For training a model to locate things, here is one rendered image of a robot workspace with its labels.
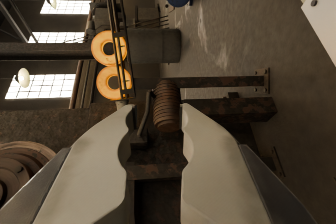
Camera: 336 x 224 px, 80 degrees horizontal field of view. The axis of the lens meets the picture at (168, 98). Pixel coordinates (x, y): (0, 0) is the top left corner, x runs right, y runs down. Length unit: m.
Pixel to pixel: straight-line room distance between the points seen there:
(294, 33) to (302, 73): 0.16
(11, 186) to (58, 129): 0.39
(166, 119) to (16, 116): 0.87
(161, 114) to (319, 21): 0.62
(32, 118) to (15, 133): 0.11
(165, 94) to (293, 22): 0.57
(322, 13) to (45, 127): 1.21
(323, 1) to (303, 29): 0.55
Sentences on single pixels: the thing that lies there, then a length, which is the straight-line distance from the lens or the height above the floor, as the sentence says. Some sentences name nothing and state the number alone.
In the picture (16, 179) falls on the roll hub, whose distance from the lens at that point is 0.96.
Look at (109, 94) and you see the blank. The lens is 0.93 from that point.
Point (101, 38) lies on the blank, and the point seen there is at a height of 0.75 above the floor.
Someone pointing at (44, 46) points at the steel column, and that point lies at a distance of 5.49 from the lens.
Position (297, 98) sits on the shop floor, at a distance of 0.90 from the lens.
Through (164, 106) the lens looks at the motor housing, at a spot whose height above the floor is 0.49.
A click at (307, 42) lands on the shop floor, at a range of 0.87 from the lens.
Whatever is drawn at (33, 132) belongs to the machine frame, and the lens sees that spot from 1.28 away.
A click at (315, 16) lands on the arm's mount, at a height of 0.33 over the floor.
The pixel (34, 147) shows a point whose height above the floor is 1.05.
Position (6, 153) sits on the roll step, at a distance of 1.09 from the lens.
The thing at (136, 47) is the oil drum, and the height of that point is 0.72.
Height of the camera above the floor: 0.56
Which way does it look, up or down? 6 degrees down
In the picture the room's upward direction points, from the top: 92 degrees counter-clockwise
